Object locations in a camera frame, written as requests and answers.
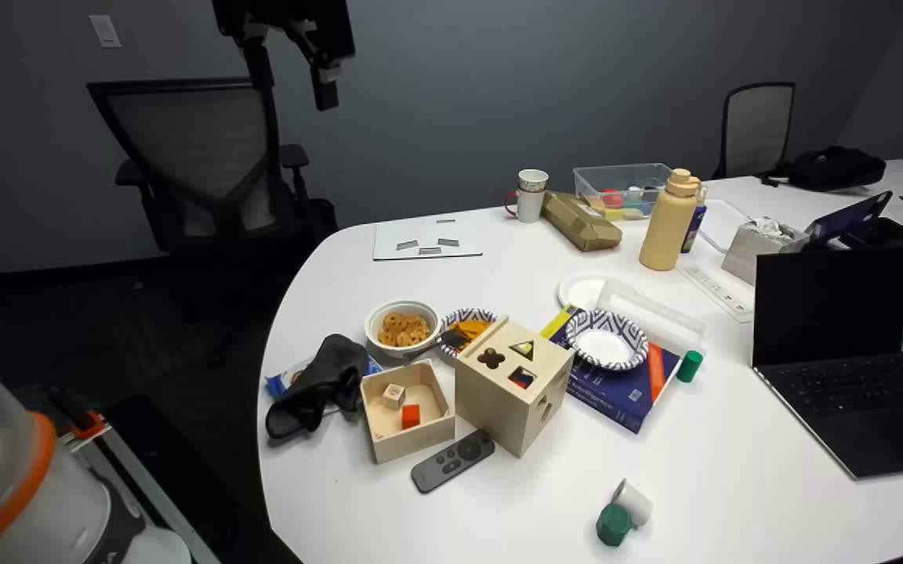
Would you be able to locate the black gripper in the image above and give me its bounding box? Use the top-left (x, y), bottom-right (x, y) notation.
top-left (296, 0), bottom-right (359, 114)

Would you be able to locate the grey remote control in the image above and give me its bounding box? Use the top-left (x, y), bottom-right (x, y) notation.
top-left (409, 426), bottom-right (498, 497)

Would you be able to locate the black mesh office chair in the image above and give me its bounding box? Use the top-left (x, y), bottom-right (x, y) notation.
top-left (86, 71), bottom-right (342, 322)

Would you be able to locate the white flat board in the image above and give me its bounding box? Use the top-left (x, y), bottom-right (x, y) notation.
top-left (369, 212), bottom-right (487, 265)

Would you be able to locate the white bowl with snacks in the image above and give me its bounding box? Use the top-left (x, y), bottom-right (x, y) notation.
top-left (359, 297), bottom-right (445, 364)

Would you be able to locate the small patterned bowl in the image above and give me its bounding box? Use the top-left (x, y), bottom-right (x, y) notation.
top-left (437, 306), bottom-right (503, 356)

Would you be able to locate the black cloth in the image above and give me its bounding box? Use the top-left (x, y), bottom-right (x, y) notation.
top-left (264, 331), bottom-right (373, 442)

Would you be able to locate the blue packet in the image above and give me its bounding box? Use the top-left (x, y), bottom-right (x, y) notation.
top-left (264, 364), bottom-right (300, 404)

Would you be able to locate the clear plastic bin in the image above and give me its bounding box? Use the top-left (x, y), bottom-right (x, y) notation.
top-left (571, 159), bottom-right (676, 222)

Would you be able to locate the small white plate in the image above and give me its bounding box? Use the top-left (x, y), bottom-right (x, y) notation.
top-left (556, 269), bottom-right (613, 313)

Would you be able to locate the yellow block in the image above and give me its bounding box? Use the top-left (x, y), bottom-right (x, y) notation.
top-left (537, 303), bottom-right (576, 344)

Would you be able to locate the open wooden tray box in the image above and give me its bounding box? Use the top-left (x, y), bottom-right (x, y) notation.
top-left (358, 360), bottom-right (460, 468)

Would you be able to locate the wooden shape sorter box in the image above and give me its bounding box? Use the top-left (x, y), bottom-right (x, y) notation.
top-left (453, 317), bottom-right (576, 459)

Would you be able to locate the tan water bottle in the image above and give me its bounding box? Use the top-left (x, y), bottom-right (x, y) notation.
top-left (637, 167), bottom-right (705, 275)

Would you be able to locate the long clear plastic tray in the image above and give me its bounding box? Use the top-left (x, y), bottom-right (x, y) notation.
top-left (593, 275), bottom-right (708, 360)

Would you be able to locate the dark blue book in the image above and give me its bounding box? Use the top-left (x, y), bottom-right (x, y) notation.
top-left (550, 310), bottom-right (683, 439)

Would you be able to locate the beige back office chair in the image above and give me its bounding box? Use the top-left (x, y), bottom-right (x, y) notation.
top-left (714, 77), bottom-right (801, 182)

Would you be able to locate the clear plastic ruler case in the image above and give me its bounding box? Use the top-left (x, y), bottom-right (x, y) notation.
top-left (676, 256), bottom-right (756, 321)

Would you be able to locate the small green cylinder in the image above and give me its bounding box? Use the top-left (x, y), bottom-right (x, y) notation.
top-left (674, 349), bottom-right (705, 385)

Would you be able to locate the white box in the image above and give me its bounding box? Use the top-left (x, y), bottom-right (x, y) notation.
top-left (721, 217), bottom-right (808, 287)

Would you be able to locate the black bag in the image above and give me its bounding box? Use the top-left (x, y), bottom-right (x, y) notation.
top-left (781, 145), bottom-right (889, 195)

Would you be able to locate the green and white cup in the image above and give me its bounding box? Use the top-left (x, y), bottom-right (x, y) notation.
top-left (593, 476), bottom-right (655, 551)

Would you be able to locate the blue tablet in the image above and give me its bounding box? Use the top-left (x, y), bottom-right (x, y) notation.
top-left (801, 188), bottom-right (897, 251)

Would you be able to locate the black laptop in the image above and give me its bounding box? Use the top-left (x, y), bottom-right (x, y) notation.
top-left (748, 245), bottom-right (903, 482)

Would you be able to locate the white wall outlet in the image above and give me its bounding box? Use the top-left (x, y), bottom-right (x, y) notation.
top-left (86, 9), bottom-right (125, 53)

